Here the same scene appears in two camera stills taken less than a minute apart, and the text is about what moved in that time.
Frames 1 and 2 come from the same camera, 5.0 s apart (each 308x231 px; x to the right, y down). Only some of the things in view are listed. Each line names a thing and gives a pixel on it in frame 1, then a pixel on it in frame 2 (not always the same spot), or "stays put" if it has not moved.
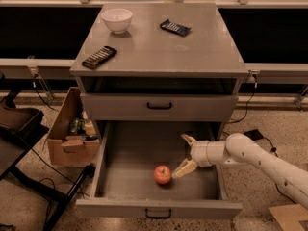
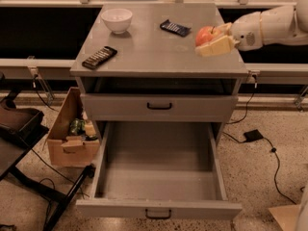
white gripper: x=200 y=153 -> x=246 y=31
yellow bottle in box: x=89 y=128 stays put
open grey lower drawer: x=134 y=177 stays put
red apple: x=163 y=174 -> x=205 y=34
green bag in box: x=77 y=126 stays put
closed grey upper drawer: x=158 y=107 stays put
